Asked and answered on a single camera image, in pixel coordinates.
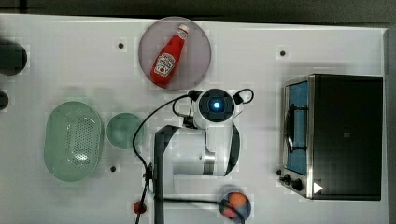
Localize red strawberry toy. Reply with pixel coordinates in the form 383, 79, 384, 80
133, 201, 147, 215

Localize black pot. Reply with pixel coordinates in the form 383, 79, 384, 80
0, 39, 27, 76

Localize grey round plate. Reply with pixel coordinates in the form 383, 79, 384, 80
138, 17, 211, 90

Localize black pan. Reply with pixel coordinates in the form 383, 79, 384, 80
0, 91, 9, 110

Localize red ketchup bottle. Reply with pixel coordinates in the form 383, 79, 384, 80
149, 24, 189, 88

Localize green mug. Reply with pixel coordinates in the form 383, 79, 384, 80
106, 113, 145, 150

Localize silver black toaster oven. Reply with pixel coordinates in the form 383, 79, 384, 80
276, 74, 384, 201

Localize green oval colander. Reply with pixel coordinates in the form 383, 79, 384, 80
44, 101, 104, 182

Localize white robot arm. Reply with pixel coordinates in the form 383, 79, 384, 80
152, 89, 240, 224

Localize blue bowl with fruit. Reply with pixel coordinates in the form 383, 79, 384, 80
219, 191, 251, 224

